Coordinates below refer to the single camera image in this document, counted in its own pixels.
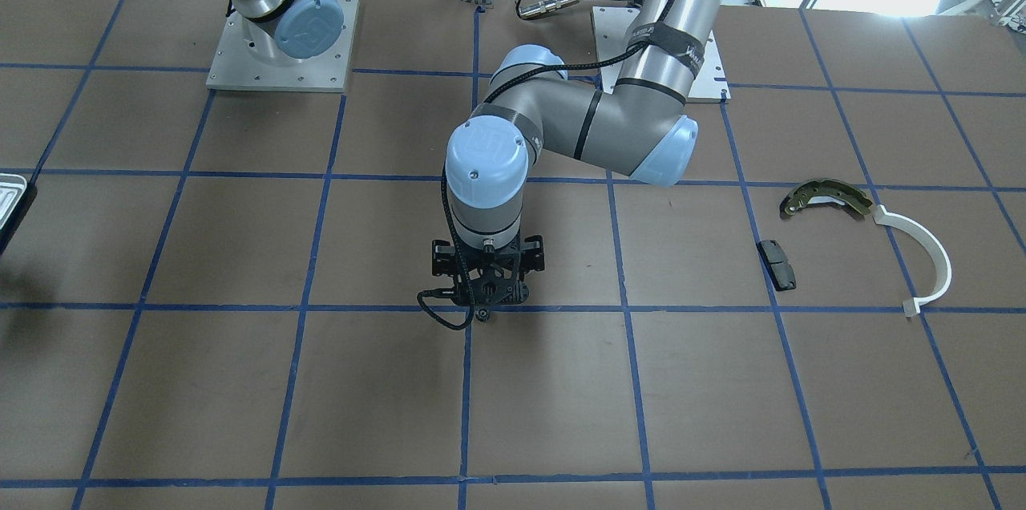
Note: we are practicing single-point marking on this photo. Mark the white curved plastic bracket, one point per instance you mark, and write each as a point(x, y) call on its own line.
point(935, 250)

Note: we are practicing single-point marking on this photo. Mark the ribbed metal tray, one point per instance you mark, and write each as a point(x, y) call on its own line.
point(14, 188)

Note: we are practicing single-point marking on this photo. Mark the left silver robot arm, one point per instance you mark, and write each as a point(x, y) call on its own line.
point(639, 130)

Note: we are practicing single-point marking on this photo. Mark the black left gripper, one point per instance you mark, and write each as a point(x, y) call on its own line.
point(531, 255)

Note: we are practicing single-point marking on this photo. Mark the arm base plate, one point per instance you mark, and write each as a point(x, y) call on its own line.
point(248, 60)
point(611, 26)

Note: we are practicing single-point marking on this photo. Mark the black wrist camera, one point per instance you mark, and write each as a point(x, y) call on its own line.
point(523, 256)

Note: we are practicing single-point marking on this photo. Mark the dark grey brake pad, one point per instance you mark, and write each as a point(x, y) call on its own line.
point(777, 265)

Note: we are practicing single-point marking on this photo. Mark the olive green brake shoe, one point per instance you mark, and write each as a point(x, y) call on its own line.
point(826, 191)

